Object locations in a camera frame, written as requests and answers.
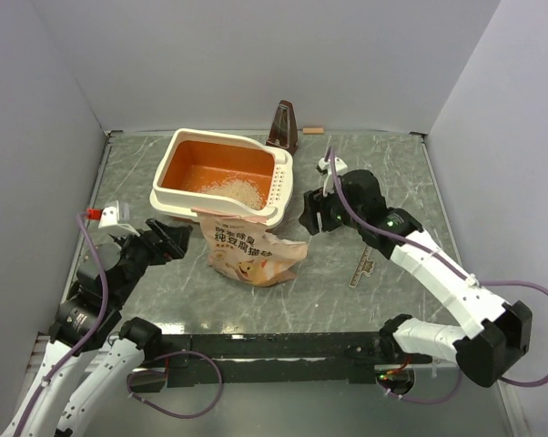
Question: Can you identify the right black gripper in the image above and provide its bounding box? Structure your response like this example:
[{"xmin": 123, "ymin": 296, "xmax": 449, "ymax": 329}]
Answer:
[{"xmin": 298, "ymin": 178, "xmax": 364, "ymax": 236}]

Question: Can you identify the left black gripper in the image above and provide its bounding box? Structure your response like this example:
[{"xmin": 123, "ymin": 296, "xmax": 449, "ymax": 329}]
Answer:
[{"xmin": 110, "ymin": 216, "xmax": 192, "ymax": 305}]

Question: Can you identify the peach cat litter bag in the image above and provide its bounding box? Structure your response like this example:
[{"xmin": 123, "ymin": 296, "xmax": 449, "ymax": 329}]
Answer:
[{"xmin": 197, "ymin": 210, "xmax": 309, "ymax": 287}]

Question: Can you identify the white orange litter box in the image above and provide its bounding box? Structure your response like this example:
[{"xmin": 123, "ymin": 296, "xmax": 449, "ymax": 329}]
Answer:
[{"xmin": 149, "ymin": 128, "xmax": 293, "ymax": 229}]

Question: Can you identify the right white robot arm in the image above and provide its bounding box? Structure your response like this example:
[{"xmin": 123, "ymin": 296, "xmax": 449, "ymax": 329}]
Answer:
[{"xmin": 299, "ymin": 166, "xmax": 533, "ymax": 387}]

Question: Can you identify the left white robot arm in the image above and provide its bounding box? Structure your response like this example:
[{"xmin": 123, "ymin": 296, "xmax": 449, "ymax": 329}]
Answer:
[{"xmin": 4, "ymin": 218, "xmax": 192, "ymax": 436}]

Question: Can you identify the clean litter pile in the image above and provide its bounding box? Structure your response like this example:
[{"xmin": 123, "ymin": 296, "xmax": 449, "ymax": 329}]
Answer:
[{"xmin": 199, "ymin": 178, "xmax": 263, "ymax": 210}]

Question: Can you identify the wooden ruler with crown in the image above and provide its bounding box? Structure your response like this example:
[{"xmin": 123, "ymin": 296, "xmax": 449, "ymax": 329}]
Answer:
[{"xmin": 349, "ymin": 246, "xmax": 375, "ymax": 289}]

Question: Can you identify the small wooden block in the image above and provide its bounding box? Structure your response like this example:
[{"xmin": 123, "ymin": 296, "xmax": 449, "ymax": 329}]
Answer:
[{"xmin": 302, "ymin": 127, "xmax": 325, "ymax": 135}]

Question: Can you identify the brown wooden metronome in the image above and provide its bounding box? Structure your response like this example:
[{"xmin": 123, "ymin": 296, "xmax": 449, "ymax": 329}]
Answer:
[{"xmin": 266, "ymin": 100, "xmax": 299, "ymax": 156}]

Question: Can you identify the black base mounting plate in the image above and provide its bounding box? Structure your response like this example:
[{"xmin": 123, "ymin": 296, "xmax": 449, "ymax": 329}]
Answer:
[{"xmin": 144, "ymin": 332, "xmax": 431, "ymax": 388}]

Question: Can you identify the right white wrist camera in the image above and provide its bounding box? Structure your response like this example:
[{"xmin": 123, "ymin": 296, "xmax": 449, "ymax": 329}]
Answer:
[{"xmin": 317, "ymin": 158, "xmax": 348, "ymax": 197}]

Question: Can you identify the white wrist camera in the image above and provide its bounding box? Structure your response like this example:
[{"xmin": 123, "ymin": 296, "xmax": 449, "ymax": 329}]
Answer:
[
  {"xmin": 317, "ymin": 158, "xmax": 348, "ymax": 197},
  {"xmin": 98, "ymin": 200, "xmax": 138, "ymax": 237}
]

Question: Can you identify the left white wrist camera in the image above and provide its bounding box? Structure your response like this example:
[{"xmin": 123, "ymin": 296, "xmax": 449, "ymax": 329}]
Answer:
[{"xmin": 98, "ymin": 200, "xmax": 138, "ymax": 237}]

